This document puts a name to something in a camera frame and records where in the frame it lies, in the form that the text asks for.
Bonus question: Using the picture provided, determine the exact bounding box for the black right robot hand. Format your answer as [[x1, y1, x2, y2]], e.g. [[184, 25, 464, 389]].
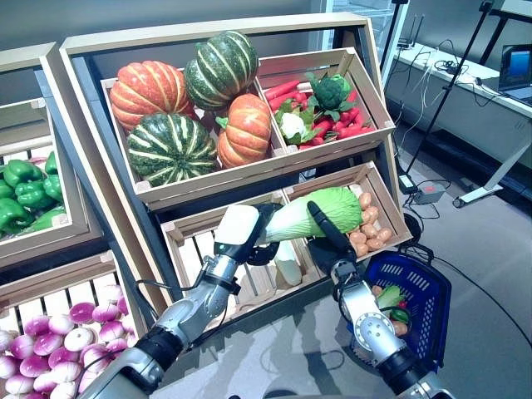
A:
[[306, 200, 358, 276]]

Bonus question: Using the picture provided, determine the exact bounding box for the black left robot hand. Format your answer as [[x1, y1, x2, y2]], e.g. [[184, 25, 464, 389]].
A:
[[214, 202, 286, 268]]

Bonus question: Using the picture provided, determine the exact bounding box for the bright green napa cabbage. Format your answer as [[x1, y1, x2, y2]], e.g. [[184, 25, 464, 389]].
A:
[[264, 186, 363, 244]]

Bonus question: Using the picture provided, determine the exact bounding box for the long pale napa cabbage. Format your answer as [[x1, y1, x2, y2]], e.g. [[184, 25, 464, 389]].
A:
[[273, 239, 303, 288]]

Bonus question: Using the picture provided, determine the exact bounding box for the blue plastic shopping basket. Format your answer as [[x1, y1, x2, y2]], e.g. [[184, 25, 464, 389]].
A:
[[348, 249, 453, 375]]

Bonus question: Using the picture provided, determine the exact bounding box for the wooden slatted cabbage crate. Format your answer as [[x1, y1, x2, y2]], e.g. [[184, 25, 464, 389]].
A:
[[160, 193, 321, 321]]

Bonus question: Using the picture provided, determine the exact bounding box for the wooden pumpkin crate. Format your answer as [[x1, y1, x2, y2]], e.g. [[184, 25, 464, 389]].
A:
[[101, 76, 288, 204]]

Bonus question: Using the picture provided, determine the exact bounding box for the wooden potato crate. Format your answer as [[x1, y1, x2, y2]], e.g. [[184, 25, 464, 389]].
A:
[[282, 160, 413, 279]]

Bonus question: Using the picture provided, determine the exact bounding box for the small napa cabbage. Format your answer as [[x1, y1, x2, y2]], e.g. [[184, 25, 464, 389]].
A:
[[376, 284, 406, 311]]

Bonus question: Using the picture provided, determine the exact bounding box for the small orange pumpkin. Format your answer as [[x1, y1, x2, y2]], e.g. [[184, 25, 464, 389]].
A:
[[215, 93, 273, 170]]

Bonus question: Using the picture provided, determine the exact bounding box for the wooden carrot crate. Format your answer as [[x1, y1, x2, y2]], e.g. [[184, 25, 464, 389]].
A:
[[254, 47, 396, 163]]

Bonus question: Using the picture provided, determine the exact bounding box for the green striped pumpkin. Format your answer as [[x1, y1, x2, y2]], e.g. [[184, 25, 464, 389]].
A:
[[126, 112, 219, 188], [184, 31, 259, 112]]

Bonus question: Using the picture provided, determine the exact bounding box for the grey power box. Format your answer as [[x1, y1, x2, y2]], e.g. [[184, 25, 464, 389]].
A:
[[413, 181, 448, 205]]

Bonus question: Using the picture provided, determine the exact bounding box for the white cauliflower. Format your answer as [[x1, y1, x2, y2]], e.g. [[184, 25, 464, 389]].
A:
[[273, 99, 321, 145]]

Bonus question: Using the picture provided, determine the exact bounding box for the green broccoli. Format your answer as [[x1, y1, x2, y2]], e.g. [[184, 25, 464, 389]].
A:
[[305, 72, 354, 121]]

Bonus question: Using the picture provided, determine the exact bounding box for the large orange pumpkin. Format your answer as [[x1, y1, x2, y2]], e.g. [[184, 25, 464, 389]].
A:
[[109, 61, 196, 132]]

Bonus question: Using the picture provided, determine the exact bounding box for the wooden pepper crate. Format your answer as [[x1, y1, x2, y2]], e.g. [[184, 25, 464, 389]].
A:
[[0, 97, 91, 250]]

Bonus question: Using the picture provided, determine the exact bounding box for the wooden turnip crate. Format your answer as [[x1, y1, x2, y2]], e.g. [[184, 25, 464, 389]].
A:
[[0, 249, 149, 399]]

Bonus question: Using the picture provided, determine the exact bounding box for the black tripod stand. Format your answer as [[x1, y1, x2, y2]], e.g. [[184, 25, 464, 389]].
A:
[[405, 0, 498, 175]]

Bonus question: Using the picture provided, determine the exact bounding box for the white desk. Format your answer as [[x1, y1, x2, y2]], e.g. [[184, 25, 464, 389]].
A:
[[384, 39, 532, 209], [490, 0, 532, 30]]

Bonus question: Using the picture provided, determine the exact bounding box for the black antenna router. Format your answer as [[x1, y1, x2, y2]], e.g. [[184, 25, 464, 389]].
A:
[[397, 13, 427, 50]]

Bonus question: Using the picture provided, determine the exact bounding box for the glass door cabinet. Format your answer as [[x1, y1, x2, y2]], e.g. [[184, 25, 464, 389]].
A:
[[309, 0, 411, 84]]

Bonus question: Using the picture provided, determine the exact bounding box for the open laptop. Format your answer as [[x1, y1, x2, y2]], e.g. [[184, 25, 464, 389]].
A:
[[496, 43, 532, 101]]

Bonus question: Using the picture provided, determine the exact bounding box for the black cable bundle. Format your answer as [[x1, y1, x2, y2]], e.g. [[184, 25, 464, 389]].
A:
[[434, 57, 462, 74]]

